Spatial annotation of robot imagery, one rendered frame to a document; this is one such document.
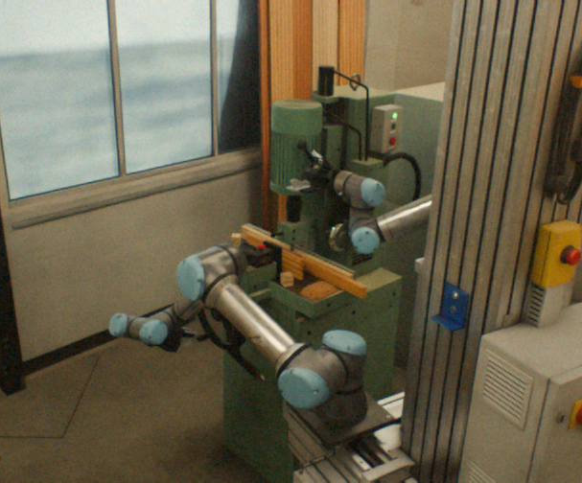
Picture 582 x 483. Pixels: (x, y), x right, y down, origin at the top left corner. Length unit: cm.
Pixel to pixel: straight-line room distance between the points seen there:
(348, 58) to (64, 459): 277
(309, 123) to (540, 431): 128
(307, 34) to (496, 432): 295
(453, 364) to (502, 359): 22
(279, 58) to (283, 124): 160
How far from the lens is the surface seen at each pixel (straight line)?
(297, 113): 230
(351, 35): 436
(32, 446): 324
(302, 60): 408
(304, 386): 169
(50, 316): 358
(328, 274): 242
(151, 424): 324
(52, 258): 347
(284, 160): 236
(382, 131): 249
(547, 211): 154
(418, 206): 195
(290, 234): 246
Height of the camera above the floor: 197
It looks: 23 degrees down
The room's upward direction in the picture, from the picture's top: 2 degrees clockwise
